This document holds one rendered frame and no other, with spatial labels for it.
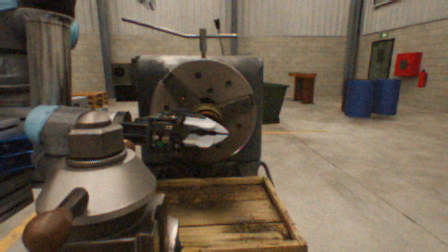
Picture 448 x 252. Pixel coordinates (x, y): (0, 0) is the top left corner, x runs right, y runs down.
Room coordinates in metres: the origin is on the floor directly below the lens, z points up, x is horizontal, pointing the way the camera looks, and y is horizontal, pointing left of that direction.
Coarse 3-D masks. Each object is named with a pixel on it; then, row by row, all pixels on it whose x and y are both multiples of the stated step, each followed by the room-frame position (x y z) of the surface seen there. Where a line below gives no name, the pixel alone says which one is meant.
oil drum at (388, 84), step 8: (376, 80) 6.83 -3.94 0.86; (384, 80) 6.63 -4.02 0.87; (392, 80) 6.55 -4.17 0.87; (400, 80) 6.60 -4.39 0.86; (376, 88) 6.79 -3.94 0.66; (384, 88) 6.62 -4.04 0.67; (392, 88) 6.55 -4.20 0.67; (376, 96) 6.75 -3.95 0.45; (384, 96) 6.60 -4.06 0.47; (392, 96) 6.55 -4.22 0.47; (376, 104) 6.72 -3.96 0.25; (384, 104) 6.59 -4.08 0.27; (392, 104) 6.55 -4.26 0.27; (376, 112) 6.70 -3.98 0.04; (384, 112) 6.58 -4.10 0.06; (392, 112) 6.55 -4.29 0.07
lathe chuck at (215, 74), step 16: (192, 64) 0.75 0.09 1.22; (208, 64) 0.75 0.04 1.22; (224, 64) 0.76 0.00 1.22; (192, 80) 0.75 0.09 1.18; (208, 80) 0.75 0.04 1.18; (224, 80) 0.76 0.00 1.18; (240, 80) 0.76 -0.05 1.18; (160, 96) 0.74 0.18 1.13; (208, 96) 0.75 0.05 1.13; (224, 96) 0.76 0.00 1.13; (240, 96) 0.76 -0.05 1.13; (256, 112) 0.77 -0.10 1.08; (240, 128) 0.76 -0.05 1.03; (224, 144) 0.76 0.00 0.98; (240, 144) 0.76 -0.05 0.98; (208, 160) 0.75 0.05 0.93
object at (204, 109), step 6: (198, 108) 0.64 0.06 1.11; (204, 108) 0.63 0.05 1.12; (210, 108) 0.63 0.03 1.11; (216, 108) 0.66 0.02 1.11; (204, 114) 0.60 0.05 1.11; (210, 114) 0.60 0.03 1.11; (216, 114) 0.63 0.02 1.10; (216, 120) 0.60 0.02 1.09; (222, 120) 0.67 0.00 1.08; (222, 126) 0.64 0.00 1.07; (198, 132) 0.62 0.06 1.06; (204, 132) 0.64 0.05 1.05; (210, 132) 0.64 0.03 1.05; (216, 132) 0.61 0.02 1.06
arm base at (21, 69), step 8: (0, 56) 0.76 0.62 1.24; (8, 56) 0.78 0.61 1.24; (16, 56) 0.79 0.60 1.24; (24, 56) 0.82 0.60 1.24; (0, 64) 0.76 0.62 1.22; (8, 64) 0.77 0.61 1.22; (16, 64) 0.78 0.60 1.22; (24, 64) 0.80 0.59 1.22; (0, 72) 0.75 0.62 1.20; (8, 72) 0.77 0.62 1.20; (16, 72) 0.77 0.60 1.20; (24, 72) 0.79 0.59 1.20; (0, 80) 0.75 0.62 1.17; (8, 80) 0.75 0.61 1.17; (16, 80) 0.77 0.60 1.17; (24, 80) 0.78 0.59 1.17
